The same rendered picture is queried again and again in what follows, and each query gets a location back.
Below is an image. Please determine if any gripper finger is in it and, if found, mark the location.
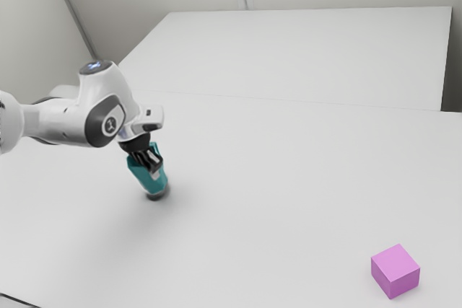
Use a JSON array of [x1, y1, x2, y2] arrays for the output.
[[143, 147, 163, 180]]

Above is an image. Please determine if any teal faceted mug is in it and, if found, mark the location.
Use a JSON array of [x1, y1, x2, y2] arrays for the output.
[[125, 141, 170, 201]]

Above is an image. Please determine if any pink cube block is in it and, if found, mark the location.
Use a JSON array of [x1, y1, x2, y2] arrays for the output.
[[370, 243, 422, 301]]

